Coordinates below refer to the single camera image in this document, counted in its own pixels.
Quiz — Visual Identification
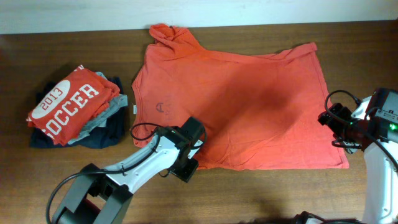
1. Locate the orange soccer t-shirt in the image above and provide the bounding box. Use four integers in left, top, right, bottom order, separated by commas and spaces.
132, 24, 349, 170

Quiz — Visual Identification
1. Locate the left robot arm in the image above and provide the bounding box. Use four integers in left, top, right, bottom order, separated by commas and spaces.
45, 117, 207, 224

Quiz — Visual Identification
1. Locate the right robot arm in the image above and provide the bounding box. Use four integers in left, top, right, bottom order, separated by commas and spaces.
318, 88, 397, 223

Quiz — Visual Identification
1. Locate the folded navy shirt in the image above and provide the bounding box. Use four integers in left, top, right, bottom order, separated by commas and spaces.
30, 77, 128, 149

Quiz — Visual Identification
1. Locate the folded grey shirt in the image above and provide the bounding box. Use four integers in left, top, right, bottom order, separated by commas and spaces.
67, 72, 121, 144

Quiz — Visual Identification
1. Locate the folded red soccer shirt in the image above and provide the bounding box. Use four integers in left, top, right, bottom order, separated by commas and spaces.
26, 65, 120, 146

